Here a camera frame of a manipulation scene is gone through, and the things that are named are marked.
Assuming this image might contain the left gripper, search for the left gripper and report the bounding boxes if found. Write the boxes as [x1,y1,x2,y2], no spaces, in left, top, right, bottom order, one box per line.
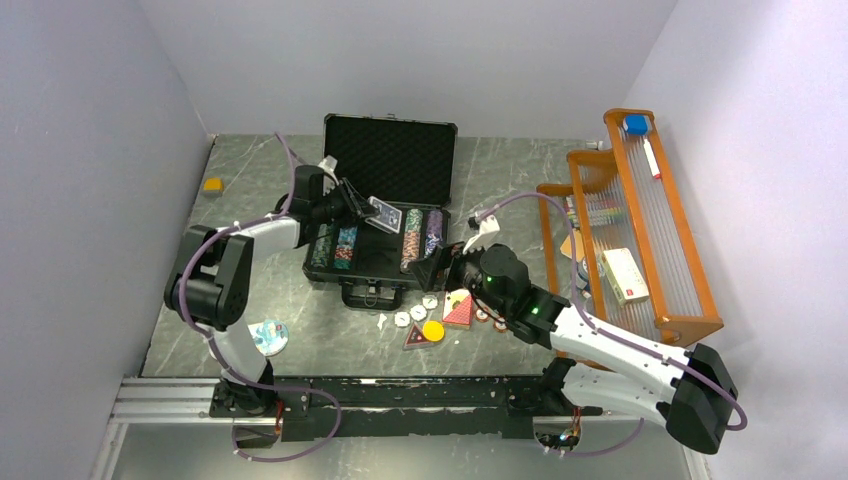
[314,179,381,231]

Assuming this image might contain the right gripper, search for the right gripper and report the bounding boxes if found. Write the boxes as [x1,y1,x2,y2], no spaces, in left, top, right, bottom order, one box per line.
[408,233,510,317]

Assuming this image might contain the blue playing card deck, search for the blue playing card deck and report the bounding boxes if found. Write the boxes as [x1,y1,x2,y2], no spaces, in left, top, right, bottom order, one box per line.
[365,196,403,234]

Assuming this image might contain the white dealer button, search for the white dealer button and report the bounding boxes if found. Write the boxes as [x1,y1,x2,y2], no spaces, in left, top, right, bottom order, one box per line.
[409,304,428,322]
[421,294,440,310]
[393,311,412,328]

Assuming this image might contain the red playing card deck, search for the red playing card deck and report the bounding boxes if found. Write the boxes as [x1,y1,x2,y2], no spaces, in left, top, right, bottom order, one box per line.
[442,289,474,330]

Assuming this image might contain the yellow round button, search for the yellow round button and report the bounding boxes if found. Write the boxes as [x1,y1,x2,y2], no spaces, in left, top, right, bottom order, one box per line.
[421,321,446,343]

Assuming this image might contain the clear red triangle marker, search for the clear red triangle marker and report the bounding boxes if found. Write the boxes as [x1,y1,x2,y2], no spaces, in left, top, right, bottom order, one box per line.
[403,324,433,350]

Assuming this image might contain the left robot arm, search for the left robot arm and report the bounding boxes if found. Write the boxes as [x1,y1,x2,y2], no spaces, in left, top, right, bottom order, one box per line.
[164,166,378,416]

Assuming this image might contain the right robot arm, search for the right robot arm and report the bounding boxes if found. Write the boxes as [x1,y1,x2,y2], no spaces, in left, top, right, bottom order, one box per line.
[409,243,747,454]

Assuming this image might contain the black poker set case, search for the black poker set case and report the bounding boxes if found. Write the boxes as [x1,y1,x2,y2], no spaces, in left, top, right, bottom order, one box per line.
[302,113,458,311]

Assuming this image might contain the blister pack blue tool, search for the blister pack blue tool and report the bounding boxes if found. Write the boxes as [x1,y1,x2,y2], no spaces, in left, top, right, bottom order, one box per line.
[248,319,289,357]

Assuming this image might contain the coloured marker set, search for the coloured marker set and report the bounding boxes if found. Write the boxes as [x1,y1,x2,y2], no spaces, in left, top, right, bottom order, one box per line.
[564,196,625,229]

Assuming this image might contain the green orange poker chip row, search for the green orange poker chip row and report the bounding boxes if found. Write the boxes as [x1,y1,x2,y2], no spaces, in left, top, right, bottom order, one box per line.
[400,209,423,273]

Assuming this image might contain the purple blue poker chip row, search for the purple blue poker chip row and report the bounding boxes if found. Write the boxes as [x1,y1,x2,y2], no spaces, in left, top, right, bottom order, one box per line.
[422,210,443,258]

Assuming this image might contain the light blue poker chip row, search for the light blue poker chip row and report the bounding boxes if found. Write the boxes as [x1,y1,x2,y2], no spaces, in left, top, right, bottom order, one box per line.
[332,225,358,270]

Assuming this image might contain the tan paper notepad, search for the tan paper notepad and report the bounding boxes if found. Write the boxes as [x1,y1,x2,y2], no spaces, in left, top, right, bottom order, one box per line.
[560,229,585,262]

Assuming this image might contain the blue white tape roll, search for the blue white tape roll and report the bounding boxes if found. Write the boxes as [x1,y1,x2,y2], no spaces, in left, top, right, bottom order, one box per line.
[575,259,591,291]

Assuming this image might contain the yellow orange block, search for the yellow orange block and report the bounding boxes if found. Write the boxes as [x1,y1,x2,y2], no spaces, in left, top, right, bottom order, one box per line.
[201,177,225,195]

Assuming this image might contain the orange wooden rack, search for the orange wooden rack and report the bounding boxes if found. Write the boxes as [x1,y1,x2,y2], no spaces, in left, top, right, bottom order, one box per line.
[536,108,724,347]

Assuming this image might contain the white red box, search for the white red box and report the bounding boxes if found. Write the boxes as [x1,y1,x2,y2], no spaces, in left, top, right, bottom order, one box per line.
[601,248,650,306]

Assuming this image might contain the white red marker pen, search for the white red marker pen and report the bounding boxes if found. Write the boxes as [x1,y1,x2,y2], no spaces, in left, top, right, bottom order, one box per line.
[642,137,662,179]

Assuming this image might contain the blue cube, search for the blue cube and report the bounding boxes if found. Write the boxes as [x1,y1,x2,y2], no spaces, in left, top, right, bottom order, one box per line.
[622,114,652,136]

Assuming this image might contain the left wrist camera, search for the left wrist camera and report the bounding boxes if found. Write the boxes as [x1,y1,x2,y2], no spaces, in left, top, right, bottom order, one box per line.
[318,155,338,179]

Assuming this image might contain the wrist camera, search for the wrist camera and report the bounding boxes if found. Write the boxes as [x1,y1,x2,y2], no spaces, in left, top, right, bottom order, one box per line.
[318,155,338,179]
[462,215,500,254]

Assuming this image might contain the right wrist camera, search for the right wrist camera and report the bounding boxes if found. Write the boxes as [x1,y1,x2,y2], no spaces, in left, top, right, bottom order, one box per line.
[462,215,500,254]

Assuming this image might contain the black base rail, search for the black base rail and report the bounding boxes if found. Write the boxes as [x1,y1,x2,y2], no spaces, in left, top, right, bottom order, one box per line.
[109,374,604,445]

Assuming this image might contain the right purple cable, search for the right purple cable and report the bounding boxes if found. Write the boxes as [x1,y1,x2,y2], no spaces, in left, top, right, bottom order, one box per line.
[473,192,749,460]

